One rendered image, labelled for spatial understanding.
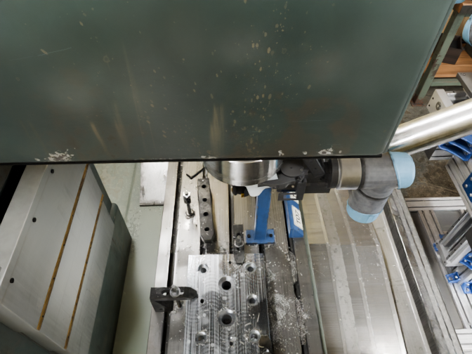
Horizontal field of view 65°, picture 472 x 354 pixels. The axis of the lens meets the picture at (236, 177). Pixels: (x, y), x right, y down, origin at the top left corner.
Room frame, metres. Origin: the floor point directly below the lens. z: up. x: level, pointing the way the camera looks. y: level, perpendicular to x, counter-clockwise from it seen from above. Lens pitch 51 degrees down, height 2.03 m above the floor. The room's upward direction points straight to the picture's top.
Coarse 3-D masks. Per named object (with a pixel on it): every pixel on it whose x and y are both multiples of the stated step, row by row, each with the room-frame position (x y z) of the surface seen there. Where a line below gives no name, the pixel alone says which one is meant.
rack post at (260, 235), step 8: (264, 192) 0.63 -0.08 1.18; (256, 200) 0.64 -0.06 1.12; (264, 200) 0.63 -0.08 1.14; (256, 208) 0.63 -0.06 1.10; (264, 208) 0.63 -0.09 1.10; (256, 216) 0.63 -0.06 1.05; (264, 216) 0.63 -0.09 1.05; (256, 224) 0.63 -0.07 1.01; (264, 224) 0.63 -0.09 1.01; (248, 232) 0.66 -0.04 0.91; (256, 232) 0.63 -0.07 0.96; (264, 232) 0.63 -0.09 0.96; (272, 232) 0.66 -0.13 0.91; (248, 240) 0.63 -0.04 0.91; (256, 240) 0.63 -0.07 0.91; (264, 240) 0.63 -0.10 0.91; (272, 240) 0.63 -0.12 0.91
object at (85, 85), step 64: (0, 0) 0.35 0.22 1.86; (64, 0) 0.35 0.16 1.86; (128, 0) 0.35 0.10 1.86; (192, 0) 0.35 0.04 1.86; (256, 0) 0.36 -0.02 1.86; (320, 0) 0.36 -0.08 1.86; (384, 0) 0.36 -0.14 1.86; (448, 0) 0.36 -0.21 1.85; (0, 64) 0.35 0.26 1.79; (64, 64) 0.35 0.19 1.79; (128, 64) 0.35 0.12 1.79; (192, 64) 0.35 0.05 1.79; (256, 64) 0.36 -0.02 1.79; (320, 64) 0.36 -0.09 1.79; (384, 64) 0.36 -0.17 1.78; (0, 128) 0.35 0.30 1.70; (64, 128) 0.35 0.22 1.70; (128, 128) 0.35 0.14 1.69; (192, 128) 0.35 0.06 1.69; (256, 128) 0.36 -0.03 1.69; (320, 128) 0.36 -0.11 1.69; (384, 128) 0.36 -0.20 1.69
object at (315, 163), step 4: (304, 160) 0.46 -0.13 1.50; (308, 160) 0.46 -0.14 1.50; (312, 160) 0.46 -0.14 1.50; (316, 160) 0.46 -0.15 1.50; (320, 160) 0.48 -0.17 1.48; (308, 164) 0.46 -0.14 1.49; (312, 164) 0.46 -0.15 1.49; (316, 164) 0.46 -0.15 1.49; (320, 164) 0.47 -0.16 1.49; (308, 168) 0.47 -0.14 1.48; (312, 168) 0.46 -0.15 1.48; (316, 168) 0.46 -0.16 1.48; (320, 168) 0.46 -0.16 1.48; (324, 168) 0.48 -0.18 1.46; (312, 172) 0.47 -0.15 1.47; (316, 172) 0.47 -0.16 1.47; (320, 172) 0.46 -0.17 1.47; (324, 172) 0.47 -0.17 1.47; (316, 176) 0.47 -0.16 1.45
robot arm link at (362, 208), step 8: (352, 192) 0.49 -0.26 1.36; (360, 192) 0.47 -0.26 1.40; (352, 200) 0.48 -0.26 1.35; (360, 200) 0.46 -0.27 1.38; (368, 200) 0.45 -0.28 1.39; (376, 200) 0.45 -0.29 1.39; (384, 200) 0.45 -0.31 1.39; (352, 208) 0.47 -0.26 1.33; (360, 208) 0.46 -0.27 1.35; (368, 208) 0.45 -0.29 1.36; (376, 208) 0.45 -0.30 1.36; (352, 216) 0.47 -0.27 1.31; (360, 216) 0.46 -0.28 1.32; (368, 216) 0.45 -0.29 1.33; (376, 216) 0.46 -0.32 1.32
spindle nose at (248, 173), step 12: (216, 168) 0.42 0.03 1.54; (228, 168) 0.41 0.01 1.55; (240, 168) 0.40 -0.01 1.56; (252, 168) 0.40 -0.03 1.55; (264, 168) 0.41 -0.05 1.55; (276, 168) 0.43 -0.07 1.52; (228, 180) 0.41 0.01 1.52; (240, 180) 0.40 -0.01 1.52; (252, 180) 0.40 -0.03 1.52; (264, 180) 0.41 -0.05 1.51
